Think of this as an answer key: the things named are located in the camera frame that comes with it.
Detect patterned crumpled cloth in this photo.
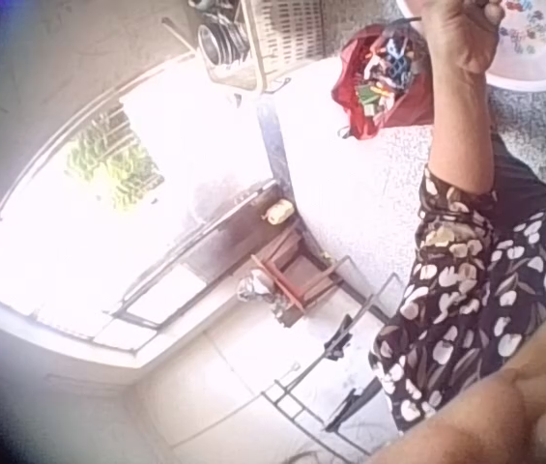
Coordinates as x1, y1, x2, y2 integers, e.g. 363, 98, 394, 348
236, 269, 284, 316

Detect stack of steel bowls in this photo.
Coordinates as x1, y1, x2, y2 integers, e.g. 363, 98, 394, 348
197, 10, 249, 69

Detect person's left hand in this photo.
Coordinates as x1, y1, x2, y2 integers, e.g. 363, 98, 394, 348
419, 0, 506, 75

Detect yellow sponge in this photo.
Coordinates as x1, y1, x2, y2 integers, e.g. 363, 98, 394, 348
261, 198, 297, 226

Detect beige perforated plastic basket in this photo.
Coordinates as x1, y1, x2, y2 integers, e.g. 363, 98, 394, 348
242, 0, 328, 74

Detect black metal frame rack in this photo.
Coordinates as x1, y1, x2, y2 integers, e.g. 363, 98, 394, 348
261, 255, 405, 456

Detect green leafy plant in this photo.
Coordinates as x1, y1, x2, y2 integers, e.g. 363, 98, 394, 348
63, 120, 165, 213

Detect red bag of colourful items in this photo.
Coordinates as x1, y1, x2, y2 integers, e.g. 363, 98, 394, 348
331, 22, 437, 142

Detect white floral plastic basin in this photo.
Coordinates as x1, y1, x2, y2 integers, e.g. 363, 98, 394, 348
395, 0, 546, 94

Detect red wooden stool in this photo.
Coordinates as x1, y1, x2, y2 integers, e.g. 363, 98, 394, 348
249, 225, 347, 328

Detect window with metal frame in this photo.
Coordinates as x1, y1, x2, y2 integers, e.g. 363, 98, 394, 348
0, 51, 281, 352

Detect wire dish rack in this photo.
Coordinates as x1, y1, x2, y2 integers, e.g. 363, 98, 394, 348
187, 0, 267, 93

